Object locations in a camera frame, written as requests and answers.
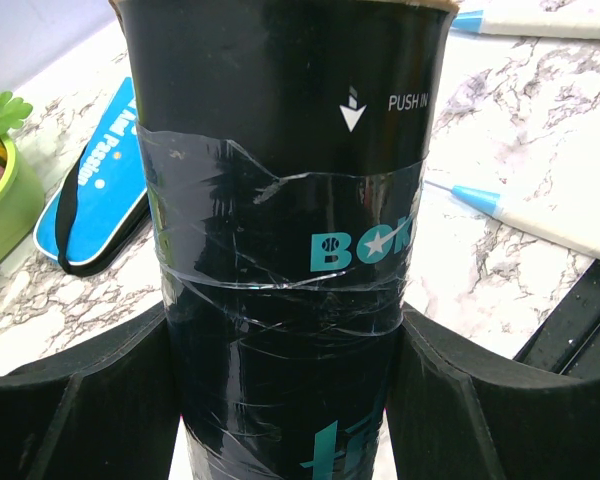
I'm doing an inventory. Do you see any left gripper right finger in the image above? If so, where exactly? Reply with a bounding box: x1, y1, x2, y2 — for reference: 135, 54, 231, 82
386, 305, 600, 479

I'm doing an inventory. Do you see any blue badminton racket rear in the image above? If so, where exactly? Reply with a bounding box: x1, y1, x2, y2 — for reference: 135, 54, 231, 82
451, 7, 600, 40

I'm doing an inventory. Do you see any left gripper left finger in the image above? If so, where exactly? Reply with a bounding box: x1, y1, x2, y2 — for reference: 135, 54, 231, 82
0, 304, 180, 479

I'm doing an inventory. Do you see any green plastic basket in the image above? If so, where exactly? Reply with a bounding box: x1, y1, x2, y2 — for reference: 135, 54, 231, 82
0, 134, 45, 262

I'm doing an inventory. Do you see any blue racket cover bag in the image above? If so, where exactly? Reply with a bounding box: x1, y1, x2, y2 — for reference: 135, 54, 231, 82
33, 77, 150, 277

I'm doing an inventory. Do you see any blue badminton racket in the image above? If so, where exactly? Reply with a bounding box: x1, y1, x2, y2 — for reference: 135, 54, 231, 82
425, 180, 600, 260
451, 7, 600, 40

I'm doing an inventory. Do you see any black shuttlecock tube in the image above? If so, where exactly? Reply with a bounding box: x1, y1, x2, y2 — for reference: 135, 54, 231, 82
113, 1, 458, 479

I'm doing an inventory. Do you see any blue badminton racket front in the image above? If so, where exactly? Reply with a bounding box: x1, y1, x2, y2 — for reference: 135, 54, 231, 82
425, 180, 600, 260

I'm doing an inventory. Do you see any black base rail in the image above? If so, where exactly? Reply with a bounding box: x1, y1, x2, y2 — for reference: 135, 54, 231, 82
514, 260, 600, 379

